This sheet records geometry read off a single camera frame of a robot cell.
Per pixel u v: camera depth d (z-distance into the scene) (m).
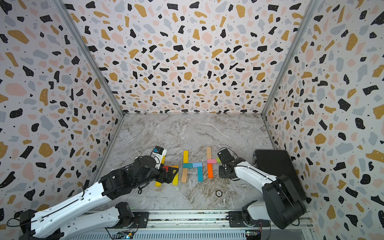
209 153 0.98
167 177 0.62
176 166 0.95
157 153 0.62
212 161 0.95
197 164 0.93
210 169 0.92
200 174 0.90
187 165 0.93
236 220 0.73
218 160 0.75
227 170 0.65
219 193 0.83
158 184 0.61
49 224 0.40
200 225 0.73
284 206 0.42
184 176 0.88
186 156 0.96
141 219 0.74
